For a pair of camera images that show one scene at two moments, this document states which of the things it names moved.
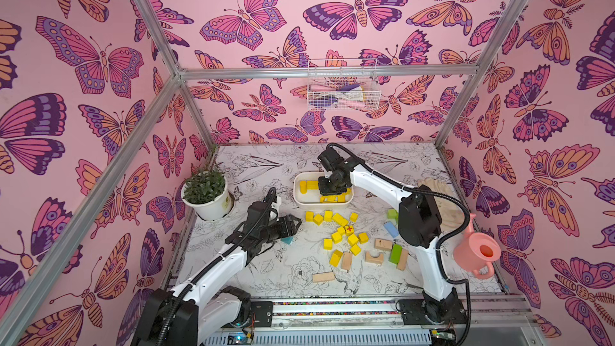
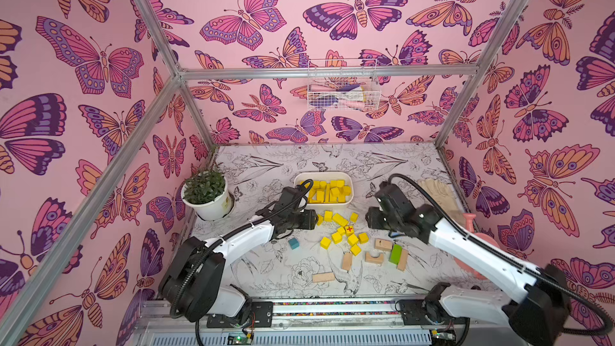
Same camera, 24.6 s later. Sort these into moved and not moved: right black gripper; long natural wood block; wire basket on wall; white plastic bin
Moved: right black gripper
Not moved: wire basket on wall; white plastic bin; long natural wood block
